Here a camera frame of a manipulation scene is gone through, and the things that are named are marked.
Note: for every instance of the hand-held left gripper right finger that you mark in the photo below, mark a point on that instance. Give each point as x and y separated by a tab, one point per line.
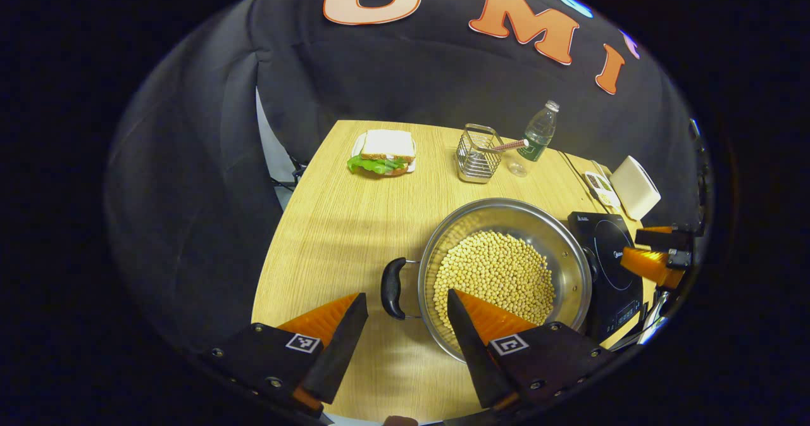
474	356

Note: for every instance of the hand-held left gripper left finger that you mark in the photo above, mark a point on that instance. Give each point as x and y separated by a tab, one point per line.
342	350

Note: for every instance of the clear plastic bottle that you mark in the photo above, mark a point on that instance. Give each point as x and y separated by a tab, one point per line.
538	138

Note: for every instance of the pile of soybeans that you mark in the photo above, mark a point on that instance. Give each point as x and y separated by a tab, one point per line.
500	274

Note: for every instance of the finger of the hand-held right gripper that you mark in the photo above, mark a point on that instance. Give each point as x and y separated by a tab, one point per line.
664	237
655	266

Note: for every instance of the sandwich with lettuce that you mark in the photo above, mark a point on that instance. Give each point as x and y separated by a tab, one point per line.
389	144

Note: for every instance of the white sandwich plate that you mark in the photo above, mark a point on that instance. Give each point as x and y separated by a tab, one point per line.
355	146

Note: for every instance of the white toaster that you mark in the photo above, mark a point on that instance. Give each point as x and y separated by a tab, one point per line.
636	188

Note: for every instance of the black induction cooktop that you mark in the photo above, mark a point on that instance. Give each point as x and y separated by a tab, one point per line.
607	255

